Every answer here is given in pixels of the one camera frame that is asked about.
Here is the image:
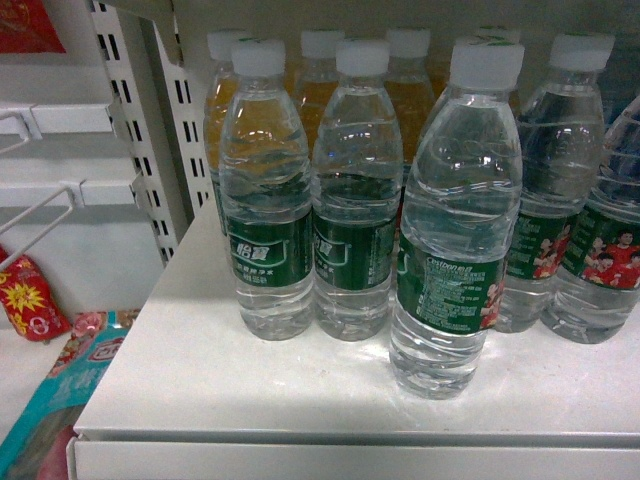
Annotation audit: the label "water bottle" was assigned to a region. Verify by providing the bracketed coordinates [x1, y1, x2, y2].
[389, 37, 524, 400]
[495, 33, 615, 333]

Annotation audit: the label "front middle green label water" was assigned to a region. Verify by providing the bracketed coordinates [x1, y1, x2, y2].
[312, 39, 403, 342]

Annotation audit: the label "green label water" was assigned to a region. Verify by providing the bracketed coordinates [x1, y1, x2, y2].
[312, 39, 403, 342]
[219, 38, 313, 341]

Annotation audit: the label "front left green label water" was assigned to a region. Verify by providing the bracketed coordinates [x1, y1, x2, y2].
[219, 38, 313, 341]

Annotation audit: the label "white perforated shelf upright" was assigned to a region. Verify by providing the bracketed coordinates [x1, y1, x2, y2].
[89, 1, 213, 263]

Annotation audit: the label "water bottle right edge players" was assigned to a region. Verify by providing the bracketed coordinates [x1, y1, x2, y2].
[541, 99, 639, 344]

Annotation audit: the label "rear middle orange drink bottle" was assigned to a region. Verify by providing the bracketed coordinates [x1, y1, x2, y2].
[294, 29, 345, 158]

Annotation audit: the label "orange drink bottle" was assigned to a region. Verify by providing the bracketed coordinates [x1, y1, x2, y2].
[385, 28, 435, 177]
[203, 29, 251, 234]
[294, 29, 345, 158]

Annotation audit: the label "rear right orange drink bottle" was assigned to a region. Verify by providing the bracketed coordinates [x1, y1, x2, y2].
[385, 28, 435, 177]

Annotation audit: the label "rear left orange drink bottle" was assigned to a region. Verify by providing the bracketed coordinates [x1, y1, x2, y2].
[203, 29, 251, 234]

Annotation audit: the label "red festive packet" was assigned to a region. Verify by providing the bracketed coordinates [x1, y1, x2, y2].
[1, 255, 71, 342]

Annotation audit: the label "teal snack bag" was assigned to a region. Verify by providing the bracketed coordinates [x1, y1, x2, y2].
[1, 309, 140, 479]

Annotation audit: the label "white wire hook rack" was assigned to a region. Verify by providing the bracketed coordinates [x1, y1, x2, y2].
[1, 97, 159, 261]

